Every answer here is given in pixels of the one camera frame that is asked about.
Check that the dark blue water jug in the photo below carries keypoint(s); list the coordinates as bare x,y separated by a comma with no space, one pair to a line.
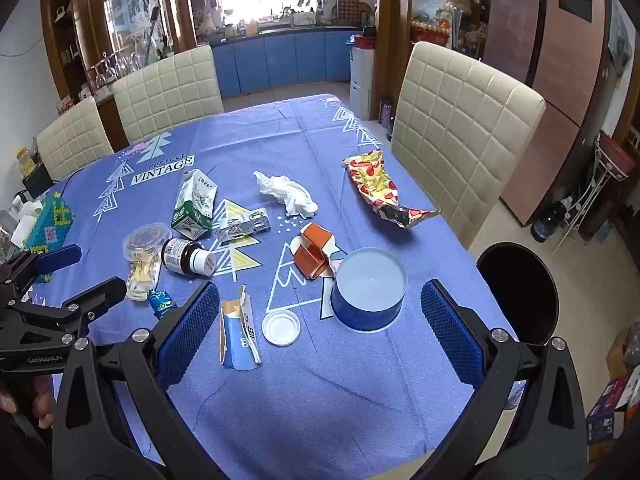
547,222

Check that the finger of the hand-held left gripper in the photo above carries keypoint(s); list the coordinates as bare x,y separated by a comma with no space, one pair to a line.
55,257
100,295

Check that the torn blue paper cup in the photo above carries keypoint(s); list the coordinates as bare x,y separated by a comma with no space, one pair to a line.
240,340

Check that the blue printed tablecloth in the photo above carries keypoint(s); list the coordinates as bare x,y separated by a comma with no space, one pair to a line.
300,400

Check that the black round trash bin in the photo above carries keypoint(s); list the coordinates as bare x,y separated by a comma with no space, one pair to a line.
515,285

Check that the white tissue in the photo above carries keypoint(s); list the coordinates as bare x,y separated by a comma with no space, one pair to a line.
285,192

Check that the brown medicine bottle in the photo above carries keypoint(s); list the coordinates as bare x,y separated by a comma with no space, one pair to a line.
180,255

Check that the light blue plastic cup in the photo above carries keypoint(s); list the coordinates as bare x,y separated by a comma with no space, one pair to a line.
370,280

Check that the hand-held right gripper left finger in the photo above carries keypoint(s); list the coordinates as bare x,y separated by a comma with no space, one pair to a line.
187,327

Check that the blue kitchen cabinets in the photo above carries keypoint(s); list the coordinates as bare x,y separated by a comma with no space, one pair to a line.
280,60

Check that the white metal plant stand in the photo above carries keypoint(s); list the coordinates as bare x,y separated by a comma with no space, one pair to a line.
580,210

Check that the white water dispenser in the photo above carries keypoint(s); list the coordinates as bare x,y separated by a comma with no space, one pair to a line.
361,80

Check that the silver blister pack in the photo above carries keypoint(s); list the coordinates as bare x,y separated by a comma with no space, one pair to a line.
242,227

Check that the white plastic lid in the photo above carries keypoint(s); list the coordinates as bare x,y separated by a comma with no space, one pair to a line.
281,327

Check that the blue candy wrapper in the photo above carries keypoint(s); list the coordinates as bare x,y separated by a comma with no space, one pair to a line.
161,302

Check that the cream quilted dining chair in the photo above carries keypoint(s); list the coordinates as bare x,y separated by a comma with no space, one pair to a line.
165,90
460,125
75,140

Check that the wooden wine glass cabinet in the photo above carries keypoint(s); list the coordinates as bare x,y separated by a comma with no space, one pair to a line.
75,35

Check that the copper pink refrigerator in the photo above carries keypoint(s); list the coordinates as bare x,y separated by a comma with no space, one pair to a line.
550,60

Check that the green milk carton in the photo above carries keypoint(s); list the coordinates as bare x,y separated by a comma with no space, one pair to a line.
192,205

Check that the crushed orange carton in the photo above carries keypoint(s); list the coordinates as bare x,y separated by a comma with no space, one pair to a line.
312,255

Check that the printed purple carton box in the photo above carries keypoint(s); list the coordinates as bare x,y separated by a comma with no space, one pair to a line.
607,410

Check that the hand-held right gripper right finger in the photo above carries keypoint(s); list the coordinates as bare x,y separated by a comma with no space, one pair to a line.
450,330

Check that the red basin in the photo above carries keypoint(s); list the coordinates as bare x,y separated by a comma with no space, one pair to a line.
615,157

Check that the clear plastic snack jar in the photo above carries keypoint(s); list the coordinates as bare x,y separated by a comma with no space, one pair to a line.
145,242

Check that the colourful beaded tissue box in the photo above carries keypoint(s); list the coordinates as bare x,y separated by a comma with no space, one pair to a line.
50,220

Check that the wooden display cabinet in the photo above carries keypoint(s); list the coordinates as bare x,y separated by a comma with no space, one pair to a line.
440,5

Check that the red yellow snack wrapper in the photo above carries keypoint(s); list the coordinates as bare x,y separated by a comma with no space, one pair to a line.
372,180

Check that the person's left hand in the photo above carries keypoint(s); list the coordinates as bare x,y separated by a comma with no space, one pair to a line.
42,400

